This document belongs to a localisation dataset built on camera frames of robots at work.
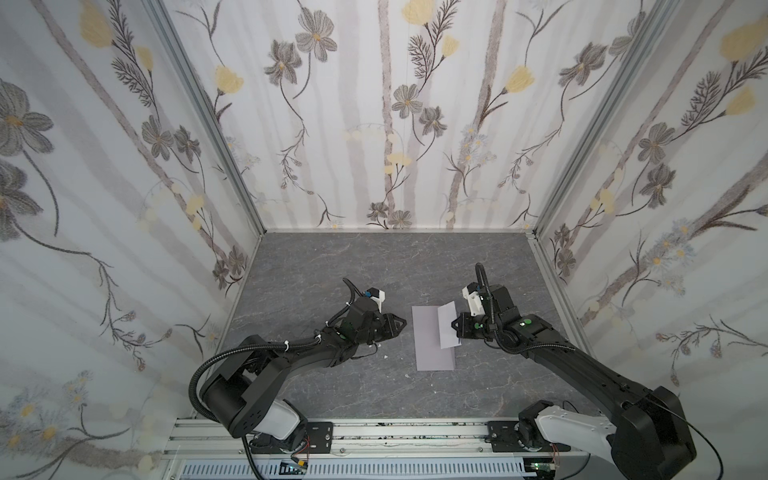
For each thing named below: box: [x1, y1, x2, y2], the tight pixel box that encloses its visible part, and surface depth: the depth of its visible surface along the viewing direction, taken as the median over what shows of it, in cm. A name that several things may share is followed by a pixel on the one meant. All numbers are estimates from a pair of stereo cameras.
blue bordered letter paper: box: [437, 301, 462, 350], surface depth 88 cm
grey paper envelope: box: [411, 306, 455, 371], surface depth 92 cm
